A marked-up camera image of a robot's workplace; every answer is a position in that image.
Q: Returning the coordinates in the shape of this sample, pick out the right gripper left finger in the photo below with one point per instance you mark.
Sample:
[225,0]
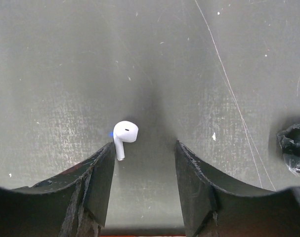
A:
[73,203]

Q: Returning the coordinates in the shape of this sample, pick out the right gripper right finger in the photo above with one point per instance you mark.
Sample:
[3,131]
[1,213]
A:
[214,204]

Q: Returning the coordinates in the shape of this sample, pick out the white earbud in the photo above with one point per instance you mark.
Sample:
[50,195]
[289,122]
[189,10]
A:
[124,132]

